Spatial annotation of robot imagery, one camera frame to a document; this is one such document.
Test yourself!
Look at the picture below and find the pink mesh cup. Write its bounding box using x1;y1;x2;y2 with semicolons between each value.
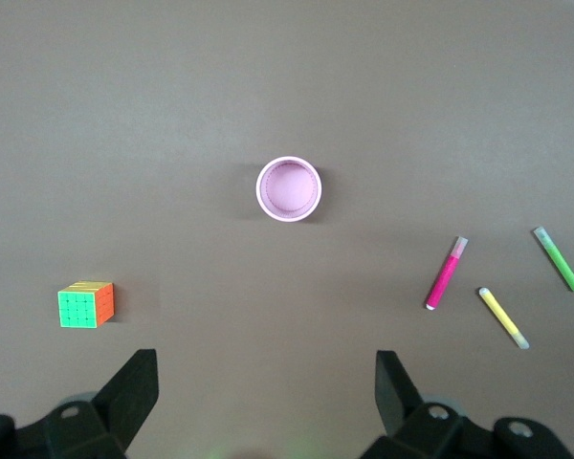
255;155;323;223

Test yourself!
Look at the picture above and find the brown table mat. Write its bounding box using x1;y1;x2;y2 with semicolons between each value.
0;0;574;459

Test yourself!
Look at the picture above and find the pink marker with clear cap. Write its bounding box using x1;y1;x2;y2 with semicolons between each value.
424;235;470;311

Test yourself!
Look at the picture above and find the green marker with clear cap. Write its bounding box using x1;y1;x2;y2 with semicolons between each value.
533;226;574;295

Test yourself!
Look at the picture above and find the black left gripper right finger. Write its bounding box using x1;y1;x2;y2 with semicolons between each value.
361;351;574;459

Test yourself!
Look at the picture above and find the yellow marker with clear cap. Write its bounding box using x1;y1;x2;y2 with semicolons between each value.
477;286;531;350

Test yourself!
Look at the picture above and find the multicoloured puzzle cube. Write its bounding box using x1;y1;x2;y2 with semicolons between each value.
56;279;115;330

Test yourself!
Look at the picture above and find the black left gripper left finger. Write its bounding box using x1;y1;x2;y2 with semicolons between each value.
0;348;160;459

